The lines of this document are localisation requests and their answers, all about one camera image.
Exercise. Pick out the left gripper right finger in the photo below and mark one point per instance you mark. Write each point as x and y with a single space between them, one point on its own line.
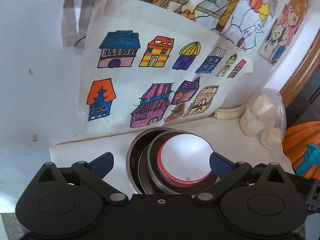
230 174

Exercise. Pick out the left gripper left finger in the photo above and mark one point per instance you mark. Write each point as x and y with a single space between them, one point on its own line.
91 177

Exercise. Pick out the white ceramic bowl front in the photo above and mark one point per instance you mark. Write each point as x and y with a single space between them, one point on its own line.
170 177

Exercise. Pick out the steel plate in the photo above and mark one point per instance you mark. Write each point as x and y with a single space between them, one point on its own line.
133 157
145 180

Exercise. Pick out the deep steel bowl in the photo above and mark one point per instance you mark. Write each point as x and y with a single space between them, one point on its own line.
157 176

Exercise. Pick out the white printed tablecloth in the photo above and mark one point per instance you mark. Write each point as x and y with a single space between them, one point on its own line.
225 136

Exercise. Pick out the orange dress woman painting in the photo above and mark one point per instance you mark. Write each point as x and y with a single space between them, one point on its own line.
301 146

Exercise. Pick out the plastic bag of buns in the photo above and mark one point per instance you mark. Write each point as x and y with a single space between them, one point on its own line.
265 118

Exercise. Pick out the wooden rolling pin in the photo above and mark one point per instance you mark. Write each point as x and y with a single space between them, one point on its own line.
230 113

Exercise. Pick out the houses drawing paper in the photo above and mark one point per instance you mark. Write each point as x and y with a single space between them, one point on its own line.
145 67

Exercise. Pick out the girl with teddy drawing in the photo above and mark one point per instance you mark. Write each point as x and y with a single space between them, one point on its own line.
284 30

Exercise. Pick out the boy with fan drawing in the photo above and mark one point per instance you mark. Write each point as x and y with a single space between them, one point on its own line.
244 22

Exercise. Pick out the brown wooden door frame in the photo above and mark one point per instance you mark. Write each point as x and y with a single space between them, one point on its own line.
302 74

